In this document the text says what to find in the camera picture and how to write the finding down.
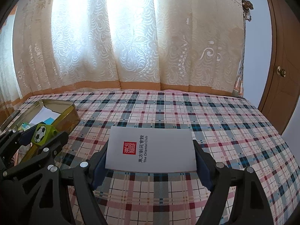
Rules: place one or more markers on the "ornate metal wall hook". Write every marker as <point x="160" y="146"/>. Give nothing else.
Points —
<point x="247" y="7"/>

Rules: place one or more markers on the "brown wooden door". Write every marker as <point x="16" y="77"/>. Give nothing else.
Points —
<point x="286" y="51"/>

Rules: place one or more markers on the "white box with red mark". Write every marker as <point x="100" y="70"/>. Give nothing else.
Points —
<point x="152" y="150"/>

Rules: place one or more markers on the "plaid bed sheet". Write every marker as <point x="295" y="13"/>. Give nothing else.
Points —
<point x="211" y="121"/>

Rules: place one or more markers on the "brass door knob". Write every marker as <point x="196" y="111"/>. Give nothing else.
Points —
<point x="282" y="71"/>

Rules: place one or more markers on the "green cube with football print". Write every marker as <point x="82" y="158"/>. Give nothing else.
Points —
<point x="43" y="133"/>

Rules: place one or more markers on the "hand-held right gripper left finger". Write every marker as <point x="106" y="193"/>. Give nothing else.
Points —
<point x="98" y="168"/>

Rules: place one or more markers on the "white paper sheet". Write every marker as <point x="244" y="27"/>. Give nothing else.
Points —
<point x="43" y="113"/>

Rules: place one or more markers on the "cream and orange patterned curtain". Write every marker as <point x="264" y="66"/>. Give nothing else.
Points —
<point x="117" y="39"/>

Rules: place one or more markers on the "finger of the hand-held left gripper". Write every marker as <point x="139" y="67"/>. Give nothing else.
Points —
<point x="35" y="159"/>
<point x="14" y="139"/>

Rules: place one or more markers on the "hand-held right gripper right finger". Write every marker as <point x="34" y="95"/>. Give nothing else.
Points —
<point x="202" y="168"/>

